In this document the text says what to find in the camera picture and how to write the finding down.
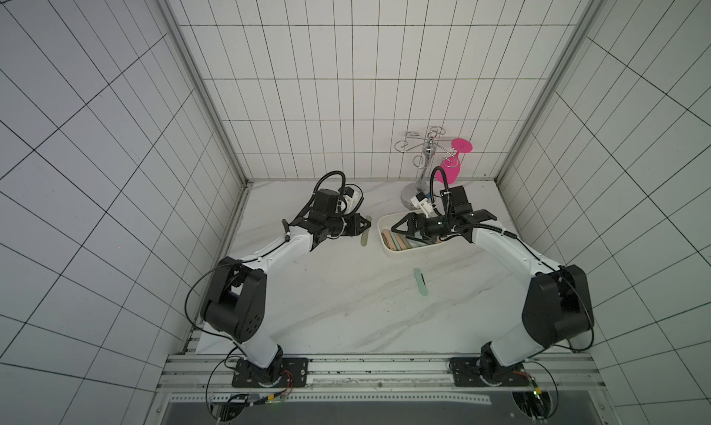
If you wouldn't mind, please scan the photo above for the olive folding fruit knife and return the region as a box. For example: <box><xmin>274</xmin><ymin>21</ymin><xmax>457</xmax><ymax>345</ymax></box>
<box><xmin>360</xmin><ymin>230</ymin><xmax>370</xmax><ymax>247</ymax></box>

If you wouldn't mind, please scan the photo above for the mint folding fruit knife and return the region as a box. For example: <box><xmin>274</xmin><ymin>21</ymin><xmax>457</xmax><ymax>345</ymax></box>
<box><xmin>413</xmin><ymin>268</ymin><xmax>429</xmax><ymax>296</ymax></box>

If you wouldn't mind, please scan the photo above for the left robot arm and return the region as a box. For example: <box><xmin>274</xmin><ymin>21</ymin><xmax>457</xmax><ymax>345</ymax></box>
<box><xmin>194</xmin><ymin>170</ymin><xmax>371</xmax><ymax>379</ymax></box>

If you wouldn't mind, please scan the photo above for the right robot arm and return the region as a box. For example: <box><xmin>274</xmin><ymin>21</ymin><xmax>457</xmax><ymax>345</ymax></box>
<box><xmin>401</xmin><ymin>184</ymin><xmax>594</xmax><ymax>386</ymax></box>

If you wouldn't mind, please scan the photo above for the white plastic storage box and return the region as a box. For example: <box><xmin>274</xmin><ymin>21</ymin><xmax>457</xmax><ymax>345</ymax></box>
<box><xmin>377</xmin><ymin>212</ymin><xmax>443</xmax><ymax>258</ymax></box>

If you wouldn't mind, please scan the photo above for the pink wine glass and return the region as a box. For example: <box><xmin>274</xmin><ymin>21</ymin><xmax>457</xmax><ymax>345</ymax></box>
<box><xmin>435</xmin><ymin>138</ymin><xmax>473</xmax><ymax>184</ymax></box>

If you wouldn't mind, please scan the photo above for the chrome glass holder stand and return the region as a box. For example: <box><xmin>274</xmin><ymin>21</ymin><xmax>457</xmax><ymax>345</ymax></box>
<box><xmin>394</xmin><ymin>126</ymin><xmax>446</xmax><ymax>210</ymax></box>

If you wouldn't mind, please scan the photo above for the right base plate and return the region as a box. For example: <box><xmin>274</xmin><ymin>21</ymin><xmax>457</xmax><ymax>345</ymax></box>
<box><xmin>448</xmin><ymin>356</ymin><xmax>530</xmax><ymax>388</ymax></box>

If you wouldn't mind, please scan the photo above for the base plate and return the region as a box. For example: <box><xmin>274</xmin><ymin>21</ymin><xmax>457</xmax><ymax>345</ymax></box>
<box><xmin>231</xmin><ymin>358</ymin><xmax>309</xmax><ymax>389</ymax></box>
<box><xmin>448</xmin><ymin>356</ymin><xmax>530</xmax><ymax>388</ymax></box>

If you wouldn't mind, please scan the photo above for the left base plate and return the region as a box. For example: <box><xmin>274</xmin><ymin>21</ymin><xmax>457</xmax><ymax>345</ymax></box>
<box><xmin>231</xmin><ymin>358</ymin><xmax>309</xmax><ymax>389</ymax></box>

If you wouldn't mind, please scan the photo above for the aluminium mounting rail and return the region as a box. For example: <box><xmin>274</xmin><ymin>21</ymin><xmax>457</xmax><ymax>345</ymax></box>
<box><xmin>157</xmin><ymin>353</ymin><xmax>605</xmax><ymax>398</ymax></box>

